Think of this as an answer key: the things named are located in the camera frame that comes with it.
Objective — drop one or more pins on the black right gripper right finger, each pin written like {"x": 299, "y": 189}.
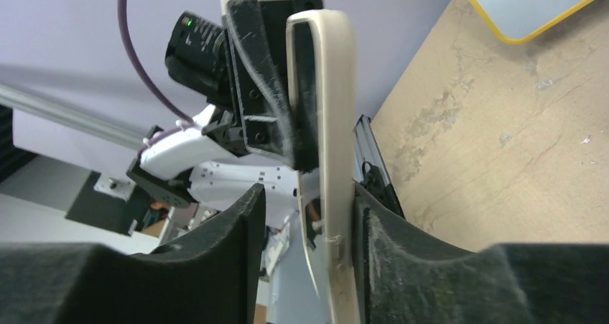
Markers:
{"x": 404, "y": 275}

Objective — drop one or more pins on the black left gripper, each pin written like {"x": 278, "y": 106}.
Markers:
{"x": 241, "y": 67}

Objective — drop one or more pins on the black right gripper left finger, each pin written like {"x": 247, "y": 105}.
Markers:
{"x": 209, "y": 275}

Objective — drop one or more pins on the black phone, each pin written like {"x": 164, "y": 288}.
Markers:
{"x": 306, "y": 121}

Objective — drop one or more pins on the white phone case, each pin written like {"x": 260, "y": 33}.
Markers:
{"x": 326, "y": 195}

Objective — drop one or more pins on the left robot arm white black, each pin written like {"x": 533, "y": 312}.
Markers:
{"x": 197, "y": 161}

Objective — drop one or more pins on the aluminium frame rail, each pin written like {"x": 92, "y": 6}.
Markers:
{"x": 69, "y": 117}

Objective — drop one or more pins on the white board yellow frame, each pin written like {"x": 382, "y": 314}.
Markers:
{"x": 519, "y": 21}

